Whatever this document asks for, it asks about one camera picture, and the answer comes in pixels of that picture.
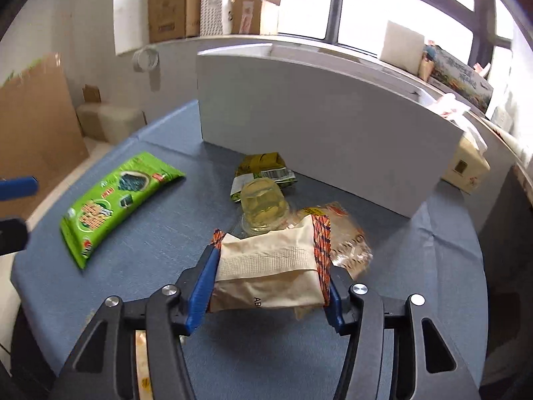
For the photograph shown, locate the tissue box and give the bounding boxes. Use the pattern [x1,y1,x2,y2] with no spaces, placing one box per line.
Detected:
[441,131,491,194]

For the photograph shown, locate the white cardboard box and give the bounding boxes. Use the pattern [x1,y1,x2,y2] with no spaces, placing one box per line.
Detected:
[196,44,466,218]

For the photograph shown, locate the large brown cardboard box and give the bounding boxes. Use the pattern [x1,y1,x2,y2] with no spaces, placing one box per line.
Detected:
[149,0,203,43]

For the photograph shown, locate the beige ottoman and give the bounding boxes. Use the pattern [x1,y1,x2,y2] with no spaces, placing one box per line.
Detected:
[76,104,146,144]

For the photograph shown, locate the clear jelly cup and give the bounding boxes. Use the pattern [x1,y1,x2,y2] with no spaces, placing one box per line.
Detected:
[239,178,290,235]

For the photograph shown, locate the polka dot paper bag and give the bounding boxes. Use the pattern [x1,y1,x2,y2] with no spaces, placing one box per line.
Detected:
[200,0,226,36]

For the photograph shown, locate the brown cardboard sheet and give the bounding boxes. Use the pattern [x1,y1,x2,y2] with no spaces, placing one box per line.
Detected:
[0,53,90,217]

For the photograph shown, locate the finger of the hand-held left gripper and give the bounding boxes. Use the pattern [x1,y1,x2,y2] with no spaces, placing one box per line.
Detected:
[0,176,39,201]
[0,217,29,255]

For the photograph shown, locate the white tape roll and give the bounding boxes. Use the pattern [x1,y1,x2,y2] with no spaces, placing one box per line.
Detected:
[132,48,160,73]

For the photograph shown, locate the clear rice cracker packet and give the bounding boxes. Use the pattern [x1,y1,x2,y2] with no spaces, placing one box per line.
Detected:
[287,202,373,280]

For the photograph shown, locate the beige orange striped packet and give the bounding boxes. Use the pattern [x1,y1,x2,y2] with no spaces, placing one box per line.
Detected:
[208,213,334,321]

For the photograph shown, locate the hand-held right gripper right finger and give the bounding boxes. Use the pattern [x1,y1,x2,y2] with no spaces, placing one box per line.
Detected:
[322,267,479,400]

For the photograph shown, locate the blue tablecloth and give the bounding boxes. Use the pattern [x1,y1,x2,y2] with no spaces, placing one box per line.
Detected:
[10,99,490,400]

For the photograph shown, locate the small open cardboard box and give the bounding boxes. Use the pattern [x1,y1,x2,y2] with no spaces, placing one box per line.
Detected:
[228,0,280,35]

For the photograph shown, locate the landscape print box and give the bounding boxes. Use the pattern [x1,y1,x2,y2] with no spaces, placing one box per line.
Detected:
[429,48,494,113]

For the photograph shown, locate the white foam box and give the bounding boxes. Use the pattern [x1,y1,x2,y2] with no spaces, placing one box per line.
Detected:
[379,21,427,71]

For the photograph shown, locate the long green seaweed packet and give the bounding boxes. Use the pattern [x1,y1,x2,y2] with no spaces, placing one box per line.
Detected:
[60,151,187,270]

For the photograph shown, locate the black framed window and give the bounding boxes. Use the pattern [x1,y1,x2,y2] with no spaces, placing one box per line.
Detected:
[266,0,517,57]

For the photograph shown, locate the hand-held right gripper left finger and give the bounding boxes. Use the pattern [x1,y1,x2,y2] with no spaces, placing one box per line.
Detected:
[50,244,221,400]

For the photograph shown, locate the yellow green snack packet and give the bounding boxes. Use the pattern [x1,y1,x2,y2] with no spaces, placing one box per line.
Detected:
[230,152,299,203]

